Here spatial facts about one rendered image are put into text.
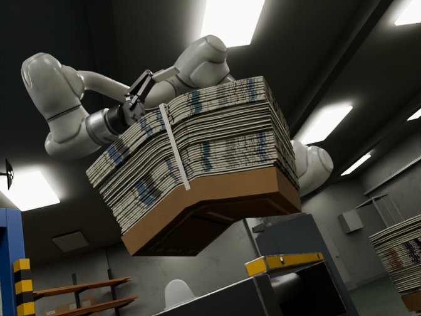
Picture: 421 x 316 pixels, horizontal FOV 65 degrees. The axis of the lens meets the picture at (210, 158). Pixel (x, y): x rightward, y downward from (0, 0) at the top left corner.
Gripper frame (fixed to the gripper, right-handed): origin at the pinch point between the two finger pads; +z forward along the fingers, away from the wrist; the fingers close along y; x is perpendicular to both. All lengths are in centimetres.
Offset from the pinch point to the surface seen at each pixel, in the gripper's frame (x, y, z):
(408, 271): -41, 57, 38
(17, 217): -56, -10, -119
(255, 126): 15.3, 23.6, 17.0
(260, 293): 33, 49, 13
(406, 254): -40, 53, 39
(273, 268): 26, 47, 14
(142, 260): -804, -74, -502
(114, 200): 14.1, 26.5, -14.8
